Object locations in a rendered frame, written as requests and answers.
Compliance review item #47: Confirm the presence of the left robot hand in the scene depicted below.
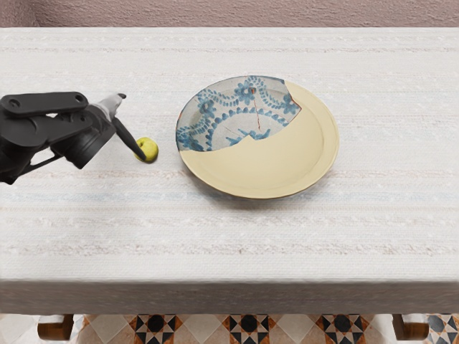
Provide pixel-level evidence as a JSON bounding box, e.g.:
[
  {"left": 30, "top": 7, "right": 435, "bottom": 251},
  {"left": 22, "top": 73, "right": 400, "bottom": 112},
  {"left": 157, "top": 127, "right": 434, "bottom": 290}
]
[{"left": 95, "top": 92, "right": 148, "bottom": 162}]

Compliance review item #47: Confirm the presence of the cream plate with blue pattern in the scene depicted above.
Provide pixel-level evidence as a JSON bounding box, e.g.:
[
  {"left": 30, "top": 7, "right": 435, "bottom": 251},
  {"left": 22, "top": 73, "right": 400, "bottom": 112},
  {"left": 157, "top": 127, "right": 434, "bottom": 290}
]
[{"left": 175, "top": 75, "right": 341, "bottom": 200}]

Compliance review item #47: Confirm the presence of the yellow-green apple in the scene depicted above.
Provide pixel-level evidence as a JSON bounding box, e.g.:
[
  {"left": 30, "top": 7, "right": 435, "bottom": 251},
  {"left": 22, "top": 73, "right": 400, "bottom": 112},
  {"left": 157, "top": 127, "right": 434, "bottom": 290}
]
[{"left": 133, "top": 137, "right": 159, "bottom": 164}]

